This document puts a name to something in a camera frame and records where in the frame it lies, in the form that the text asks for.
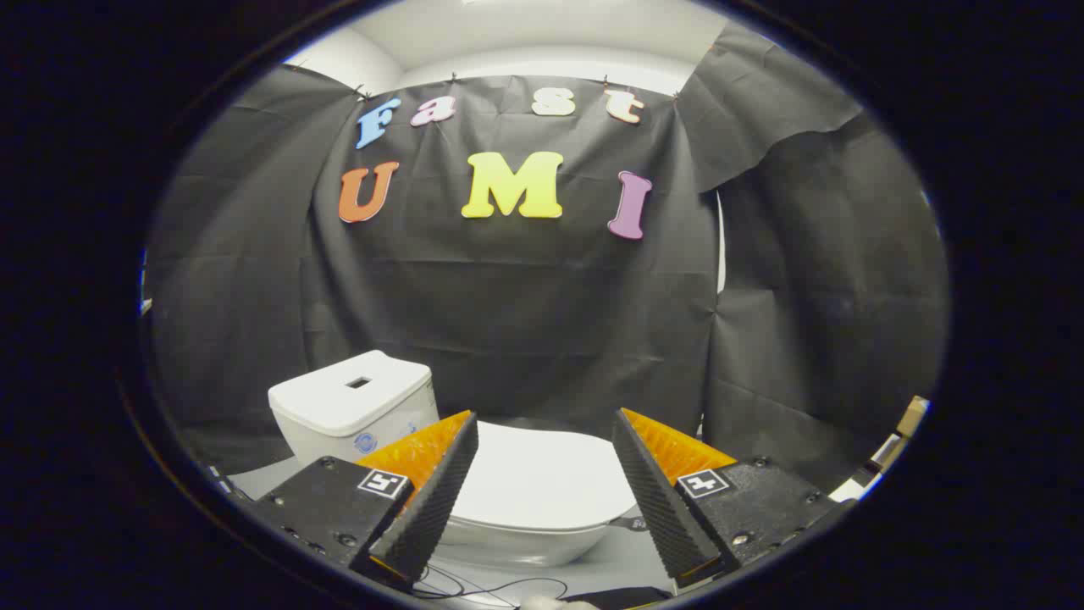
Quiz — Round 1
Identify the black backdrop cloth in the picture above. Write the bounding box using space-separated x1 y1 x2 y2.
144 21 949 492

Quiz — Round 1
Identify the thin black cable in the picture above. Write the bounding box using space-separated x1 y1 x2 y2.
413 563 570 607

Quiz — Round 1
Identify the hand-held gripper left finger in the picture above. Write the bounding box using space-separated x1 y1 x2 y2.
252 411 480 592

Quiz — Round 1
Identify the cardboard box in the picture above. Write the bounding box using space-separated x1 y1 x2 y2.
896 396 931 438

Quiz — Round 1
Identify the white toilet lid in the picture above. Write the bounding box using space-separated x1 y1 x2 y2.
449 421 639 533

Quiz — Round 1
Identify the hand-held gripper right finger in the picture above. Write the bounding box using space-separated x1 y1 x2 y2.
611 408 856 587

